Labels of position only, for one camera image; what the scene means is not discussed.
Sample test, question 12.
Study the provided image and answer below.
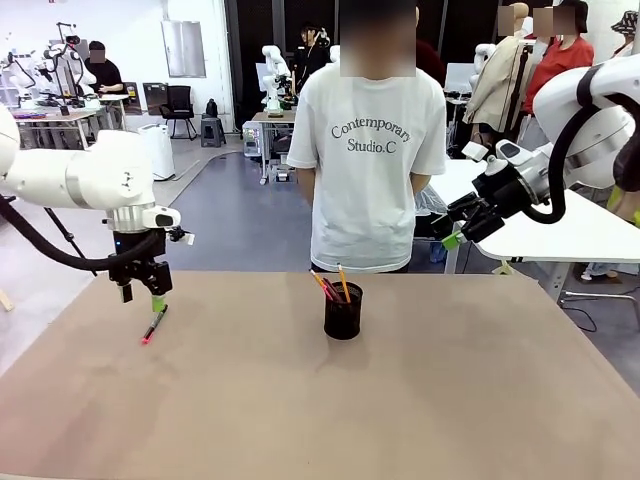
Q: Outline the mannequin in beige coat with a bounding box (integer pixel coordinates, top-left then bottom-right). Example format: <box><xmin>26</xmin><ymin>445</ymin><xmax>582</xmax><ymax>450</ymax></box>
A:
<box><xmin>462</xmin><ymin>2</ymin><xmax>532</xmax><ymax>147</ymax></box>

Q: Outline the white air purifier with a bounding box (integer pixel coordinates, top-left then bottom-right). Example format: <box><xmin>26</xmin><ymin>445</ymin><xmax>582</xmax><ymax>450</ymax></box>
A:
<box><xmin>139</xmin><ymin>124</ymin><xmax>176</xmax><ymax>182</ymax></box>

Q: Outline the black floor cable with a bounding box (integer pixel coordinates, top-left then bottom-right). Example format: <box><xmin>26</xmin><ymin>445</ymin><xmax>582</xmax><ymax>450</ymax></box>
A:
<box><xmin>560</xmin><ymin>301</ymin><xmax>600</xmax><ymax>334</ymax></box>

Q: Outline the black office chair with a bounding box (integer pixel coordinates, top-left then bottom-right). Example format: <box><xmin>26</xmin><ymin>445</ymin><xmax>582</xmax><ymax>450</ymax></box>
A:
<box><xmin>161</xmin><ymin>85</ymin><xmax>198</xmax><ymax>141</ymax></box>

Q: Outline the mannequin in dark red coat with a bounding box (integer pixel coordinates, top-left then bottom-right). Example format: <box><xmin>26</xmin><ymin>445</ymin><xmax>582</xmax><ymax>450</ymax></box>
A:
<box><xmin>414</xmin><ymin>38</ymin><xmax>448</xmax><ymax>87</ymax></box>

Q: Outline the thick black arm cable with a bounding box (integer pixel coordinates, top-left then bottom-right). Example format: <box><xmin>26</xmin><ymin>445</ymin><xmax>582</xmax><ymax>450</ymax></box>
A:
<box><xmin>522</xmin><ymin>63</ymin><xmax>609</xmax><ymax>226</ymax></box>
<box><xmin>0</xmin><ymin>194</ymin><xmax>162</xmax><ymax>274</ymax></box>

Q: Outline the black stool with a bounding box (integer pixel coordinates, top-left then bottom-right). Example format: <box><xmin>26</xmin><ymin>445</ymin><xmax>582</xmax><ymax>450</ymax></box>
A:
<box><xmin>200</xmin><ymin>113</ymin><xmax>228</xmax><ymax>149</ymax></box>

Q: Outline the thin black pole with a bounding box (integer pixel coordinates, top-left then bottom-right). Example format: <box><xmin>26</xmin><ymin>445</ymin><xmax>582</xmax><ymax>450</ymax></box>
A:
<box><xmin>43</xmin><ymin>206</ymin><xmax>98</xmax><ymax>278</ymax></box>

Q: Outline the wooden background robot table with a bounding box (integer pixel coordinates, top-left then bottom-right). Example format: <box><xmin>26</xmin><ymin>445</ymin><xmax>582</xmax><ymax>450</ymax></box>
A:
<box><xmin>251</xmin><ymin>112</ymin><xmax>302</xmax><ymax>186</ymax></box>

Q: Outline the white table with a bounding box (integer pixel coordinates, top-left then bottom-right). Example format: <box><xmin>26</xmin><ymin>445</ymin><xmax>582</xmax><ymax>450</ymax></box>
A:
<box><xmin>424</xmin><ymin>158</ymin><xmax>640</xmax><ymax>307</ymax></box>

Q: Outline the mannequin in light jacket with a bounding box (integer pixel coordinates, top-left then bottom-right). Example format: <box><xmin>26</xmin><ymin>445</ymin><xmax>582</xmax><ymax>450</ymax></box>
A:
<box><xmin>612</xmin><ymin>30</ymin><xmax>640</xmax><ymax>64</ymax></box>

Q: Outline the person in red shirt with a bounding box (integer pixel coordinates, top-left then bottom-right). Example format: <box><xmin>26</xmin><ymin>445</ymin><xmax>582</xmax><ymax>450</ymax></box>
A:
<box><xmin>519</xmin><ymin>0</ymin><xmax>597</xmax><ymax>151</ymax></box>

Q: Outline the grey wall panel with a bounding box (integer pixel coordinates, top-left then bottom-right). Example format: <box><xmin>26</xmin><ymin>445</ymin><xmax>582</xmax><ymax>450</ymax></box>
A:
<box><xmin>160</xmin><ymin>19</ymin><xmax>207</xmax><ymax>79</ymax></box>

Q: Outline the seated person in black shirt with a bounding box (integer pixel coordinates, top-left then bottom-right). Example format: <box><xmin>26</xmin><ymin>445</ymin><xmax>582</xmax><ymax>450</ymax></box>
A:
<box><xmin>82</xmin><ymin>40</ymin><xmax>126</xmax><ymax>97</ymax></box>

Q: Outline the person in black clothes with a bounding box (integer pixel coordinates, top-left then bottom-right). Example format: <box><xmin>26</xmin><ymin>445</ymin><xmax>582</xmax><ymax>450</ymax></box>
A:
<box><xmin>294</xmin><ymin>22</ymin><xmax>333</xmax><ymax>94</ymax></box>

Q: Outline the person in white t-shirt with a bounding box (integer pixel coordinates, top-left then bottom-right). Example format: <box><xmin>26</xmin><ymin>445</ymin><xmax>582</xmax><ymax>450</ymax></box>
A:
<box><xmin>287</xmin><ymin>0</ymin><xmax>448</xmax><ymax>275</ymax></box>

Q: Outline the black standing panel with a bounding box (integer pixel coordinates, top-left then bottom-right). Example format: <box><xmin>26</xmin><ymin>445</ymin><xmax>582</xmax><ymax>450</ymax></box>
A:
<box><xmin>142</xmin><ymin>82</ymin><xmax>170</xmax><ymax>117</ymax></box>

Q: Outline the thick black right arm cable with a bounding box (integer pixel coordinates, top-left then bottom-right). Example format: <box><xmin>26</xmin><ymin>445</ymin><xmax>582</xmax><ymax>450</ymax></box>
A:
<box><xmin>522</xmin><ymin>63</ymin><xmax>609</xmax><ymax>226</ymax></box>

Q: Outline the patterned bucket hat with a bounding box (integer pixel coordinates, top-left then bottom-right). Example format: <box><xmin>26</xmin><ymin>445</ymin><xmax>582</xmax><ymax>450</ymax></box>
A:
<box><xmin>610</xmin><ymin>10</ymin><xmax>640</xmax><ymax>36</ymax></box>

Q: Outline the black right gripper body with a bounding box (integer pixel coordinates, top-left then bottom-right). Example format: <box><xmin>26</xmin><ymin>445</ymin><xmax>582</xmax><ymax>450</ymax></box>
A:
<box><xmin>472</xmin><ymin>166</ymin><xmax>541</xmax><ymax>222</ymax></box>

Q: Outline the black marker pink cap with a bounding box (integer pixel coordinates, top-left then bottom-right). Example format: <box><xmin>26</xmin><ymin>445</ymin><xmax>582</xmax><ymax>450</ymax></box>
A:
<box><xmin>141</xmin><ymin>304</ymin><xmax>170</xmax><ymax>347</ymax></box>

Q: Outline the yellow-green object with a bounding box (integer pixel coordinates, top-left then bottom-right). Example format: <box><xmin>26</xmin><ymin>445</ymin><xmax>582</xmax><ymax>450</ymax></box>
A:
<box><xmin>608</xmin><ymin>188</ymin><xmax>640</xmax><ymax>222</ymax></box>

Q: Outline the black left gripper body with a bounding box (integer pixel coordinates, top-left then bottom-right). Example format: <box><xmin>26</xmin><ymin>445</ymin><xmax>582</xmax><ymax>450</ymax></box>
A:
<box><xmin>108</xmin><ymin>229</ymin><xmax>174</xmax><ymax>297</ymax></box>

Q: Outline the black tripod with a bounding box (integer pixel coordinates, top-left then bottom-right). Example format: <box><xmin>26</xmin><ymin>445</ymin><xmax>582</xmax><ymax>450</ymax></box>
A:
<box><xmin>498</xmin><ymin>42</ymin><xmax>532</xmax><ymax>151</ymax></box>

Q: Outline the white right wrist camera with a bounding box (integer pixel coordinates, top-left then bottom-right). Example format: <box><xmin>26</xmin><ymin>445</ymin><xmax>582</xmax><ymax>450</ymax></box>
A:
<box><xmin>462</xmin><ymin>140</ymin><xmax>505</xmax><ymax>177</ymax></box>

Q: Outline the computer tower with lights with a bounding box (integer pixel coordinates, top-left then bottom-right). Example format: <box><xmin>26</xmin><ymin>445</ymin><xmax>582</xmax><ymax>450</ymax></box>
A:
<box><xmin>242</xmin><ymin>122</ymin><xmax>265</xmax><ymax>159</ymax></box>

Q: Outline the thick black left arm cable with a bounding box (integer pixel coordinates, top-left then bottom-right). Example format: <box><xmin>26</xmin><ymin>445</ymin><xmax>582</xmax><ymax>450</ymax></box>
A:
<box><xmin>0</xmin><ymin>194</ymin><xmax>162</xmax><ymax>274</ymax></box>

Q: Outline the black mesh pen holder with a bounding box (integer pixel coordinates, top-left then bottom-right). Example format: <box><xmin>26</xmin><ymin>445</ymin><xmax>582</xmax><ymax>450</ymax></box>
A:
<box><xmin>323</xmin><ymin>281</ymin><xmax>364</xmax><ymax>341</ymax></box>

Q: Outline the grey mesh cloth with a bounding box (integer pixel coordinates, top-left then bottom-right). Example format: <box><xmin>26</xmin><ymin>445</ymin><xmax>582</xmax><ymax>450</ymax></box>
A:
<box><xmin>413</xmin><ymin>187</ymin><xmax>448</xmax><ymax>218</ymax></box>

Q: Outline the long wooden workbench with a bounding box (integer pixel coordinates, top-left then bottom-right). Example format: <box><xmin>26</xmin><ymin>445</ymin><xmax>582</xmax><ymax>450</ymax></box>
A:
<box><xmin>13</xmin><ymin>110</ymin><xmax>109</xmax><ymax>151</ymax></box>

